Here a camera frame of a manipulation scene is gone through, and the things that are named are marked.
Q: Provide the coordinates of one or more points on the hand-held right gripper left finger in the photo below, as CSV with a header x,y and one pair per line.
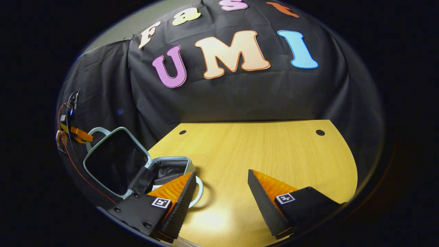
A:
x,y
180,209

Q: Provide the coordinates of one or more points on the black backdrop cloth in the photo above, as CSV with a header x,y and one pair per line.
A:
x,y
240,99

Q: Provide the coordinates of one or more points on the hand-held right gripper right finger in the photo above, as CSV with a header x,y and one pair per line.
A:
x,y
264,206

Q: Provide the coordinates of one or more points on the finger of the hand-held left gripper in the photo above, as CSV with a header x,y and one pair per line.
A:
x,y
80,134

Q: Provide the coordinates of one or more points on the pale blue suitcase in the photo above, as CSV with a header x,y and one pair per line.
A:
x,y
116,161

